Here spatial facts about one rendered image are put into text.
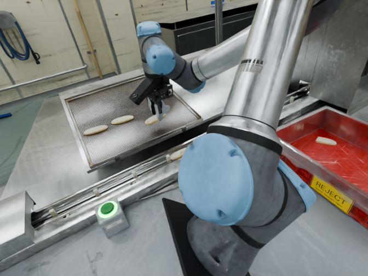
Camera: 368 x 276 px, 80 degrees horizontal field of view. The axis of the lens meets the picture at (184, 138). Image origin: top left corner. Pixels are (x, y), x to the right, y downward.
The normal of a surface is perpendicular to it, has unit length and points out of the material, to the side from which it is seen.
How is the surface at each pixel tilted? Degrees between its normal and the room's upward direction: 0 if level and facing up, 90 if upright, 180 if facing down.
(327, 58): 90
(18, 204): 0
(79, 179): 0
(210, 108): 10
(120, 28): 90
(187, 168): 50
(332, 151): 0
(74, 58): 90
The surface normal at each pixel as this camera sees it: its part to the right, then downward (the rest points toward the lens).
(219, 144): -0.72, -0.19
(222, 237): -0.30, -0.32
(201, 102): -0.03, -0.70
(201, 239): -0.47, -0.52
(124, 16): 0.50, 0.47
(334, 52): -0.85, 0.39
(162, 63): 0.33, 0.66
